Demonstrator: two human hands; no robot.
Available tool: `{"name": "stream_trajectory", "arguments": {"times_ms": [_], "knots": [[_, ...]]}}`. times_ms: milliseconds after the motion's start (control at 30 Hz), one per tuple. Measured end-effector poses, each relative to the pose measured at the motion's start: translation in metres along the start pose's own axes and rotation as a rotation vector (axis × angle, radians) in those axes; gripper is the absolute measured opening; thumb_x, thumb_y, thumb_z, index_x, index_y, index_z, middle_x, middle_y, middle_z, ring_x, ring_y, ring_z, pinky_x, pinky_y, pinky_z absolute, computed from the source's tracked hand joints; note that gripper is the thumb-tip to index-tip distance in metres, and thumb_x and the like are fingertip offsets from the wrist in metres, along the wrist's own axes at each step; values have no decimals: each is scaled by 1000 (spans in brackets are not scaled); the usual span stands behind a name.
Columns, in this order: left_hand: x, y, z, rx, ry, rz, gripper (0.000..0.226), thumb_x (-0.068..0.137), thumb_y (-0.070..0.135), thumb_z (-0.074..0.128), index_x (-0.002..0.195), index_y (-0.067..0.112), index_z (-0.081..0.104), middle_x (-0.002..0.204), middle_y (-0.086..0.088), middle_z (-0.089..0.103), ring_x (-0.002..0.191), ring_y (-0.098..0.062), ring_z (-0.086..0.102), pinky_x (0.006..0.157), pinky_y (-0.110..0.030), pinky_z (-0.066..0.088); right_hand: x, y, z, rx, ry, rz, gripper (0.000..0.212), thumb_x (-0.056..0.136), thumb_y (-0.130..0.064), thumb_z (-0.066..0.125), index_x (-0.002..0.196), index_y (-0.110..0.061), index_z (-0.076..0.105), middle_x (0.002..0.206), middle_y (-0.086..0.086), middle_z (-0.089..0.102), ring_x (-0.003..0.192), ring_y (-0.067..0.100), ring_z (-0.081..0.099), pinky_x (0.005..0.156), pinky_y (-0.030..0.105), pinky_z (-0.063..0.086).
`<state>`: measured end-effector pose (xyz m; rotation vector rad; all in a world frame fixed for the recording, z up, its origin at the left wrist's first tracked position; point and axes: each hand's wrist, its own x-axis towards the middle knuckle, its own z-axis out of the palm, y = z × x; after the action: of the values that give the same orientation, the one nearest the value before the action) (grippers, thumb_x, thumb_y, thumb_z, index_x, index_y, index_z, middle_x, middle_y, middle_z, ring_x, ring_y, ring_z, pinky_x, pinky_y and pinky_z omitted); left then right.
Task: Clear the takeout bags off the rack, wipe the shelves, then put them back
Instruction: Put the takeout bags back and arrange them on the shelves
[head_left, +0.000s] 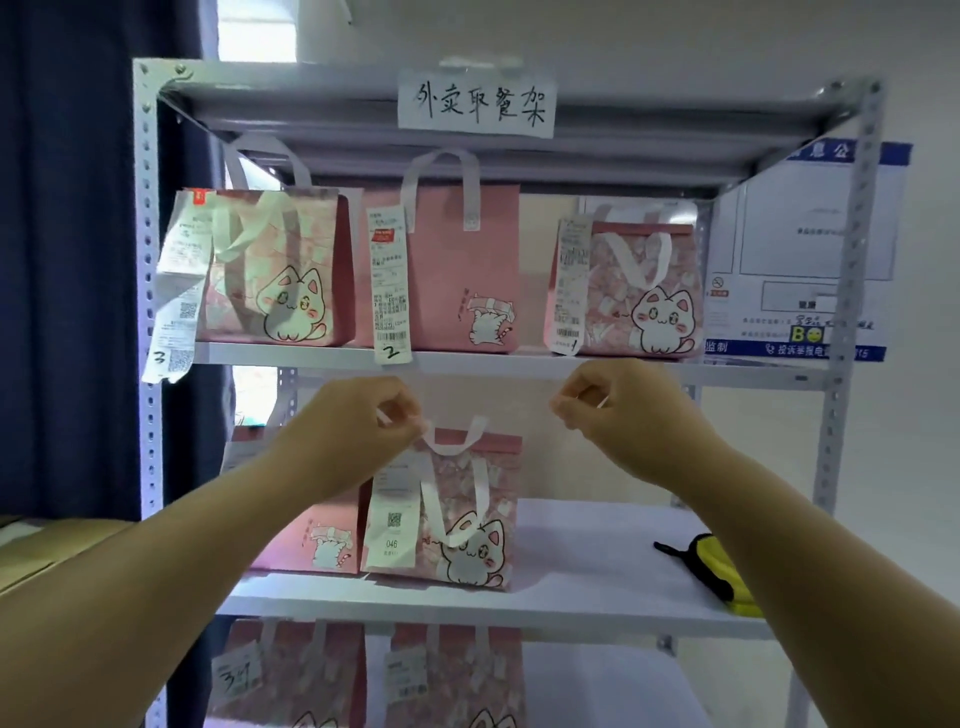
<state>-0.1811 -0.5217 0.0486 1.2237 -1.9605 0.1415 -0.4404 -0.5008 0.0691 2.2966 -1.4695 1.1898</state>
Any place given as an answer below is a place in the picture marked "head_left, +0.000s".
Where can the plain pink cat bag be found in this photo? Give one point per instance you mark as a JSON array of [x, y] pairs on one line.
[[322, 536], [465, 262]]

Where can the long white receipt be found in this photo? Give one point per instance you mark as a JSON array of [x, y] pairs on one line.
[[180, 285], [394, 517], [390, 285], [570, 285]]

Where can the bright window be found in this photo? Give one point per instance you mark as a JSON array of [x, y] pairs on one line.
[[255, 30]]

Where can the handwritten white paper sign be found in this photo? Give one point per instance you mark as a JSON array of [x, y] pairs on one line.
[[476, 103]]

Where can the blue white wall poster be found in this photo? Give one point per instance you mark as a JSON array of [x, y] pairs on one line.
[[795, 225]]

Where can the brown cardboard box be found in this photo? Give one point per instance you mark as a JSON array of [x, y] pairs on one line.
[[52, 547]]

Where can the dark blue curtain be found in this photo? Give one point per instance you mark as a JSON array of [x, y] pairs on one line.
[[67, 262]]

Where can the person's right forearm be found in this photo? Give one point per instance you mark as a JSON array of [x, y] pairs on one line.
[[825, 600]]

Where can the white metal shelving rack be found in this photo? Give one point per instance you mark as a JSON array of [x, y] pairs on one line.
[[480, 161]]

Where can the person's right hand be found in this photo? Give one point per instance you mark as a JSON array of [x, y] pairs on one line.
[[645, 420]]

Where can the person's left forearm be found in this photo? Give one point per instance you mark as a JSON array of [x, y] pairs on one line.
[[150, 600]]

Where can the pink patterned cat bag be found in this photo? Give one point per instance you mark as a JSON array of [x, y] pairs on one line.
[[480, 517], [472, 675], [300, 262], [300, 675], [645, 292]]

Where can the yellow black pouch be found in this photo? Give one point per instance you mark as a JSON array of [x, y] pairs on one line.
[[716, 570]]

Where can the short white receipt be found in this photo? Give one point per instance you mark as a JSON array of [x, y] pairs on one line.
[[406, 671], [236, 671]]

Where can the person's left fingers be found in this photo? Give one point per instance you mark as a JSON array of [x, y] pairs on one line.
[[394, 409]]

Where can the person's left hand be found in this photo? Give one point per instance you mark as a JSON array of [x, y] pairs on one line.
[[337, 435]]

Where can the person's right fingers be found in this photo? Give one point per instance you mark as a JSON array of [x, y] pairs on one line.
[[581, 394]]

